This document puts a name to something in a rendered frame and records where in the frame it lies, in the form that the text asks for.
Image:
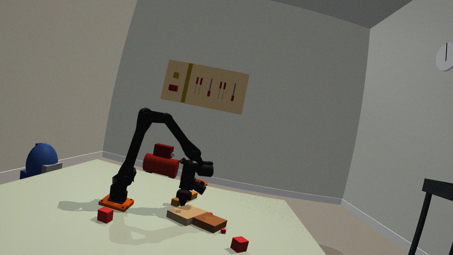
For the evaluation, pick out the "orange long bar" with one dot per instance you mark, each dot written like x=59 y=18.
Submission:
x=175 y=201

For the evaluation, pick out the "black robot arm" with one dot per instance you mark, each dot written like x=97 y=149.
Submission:
x=127 y=172

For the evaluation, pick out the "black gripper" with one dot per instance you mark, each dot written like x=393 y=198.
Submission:
x=184 y=193

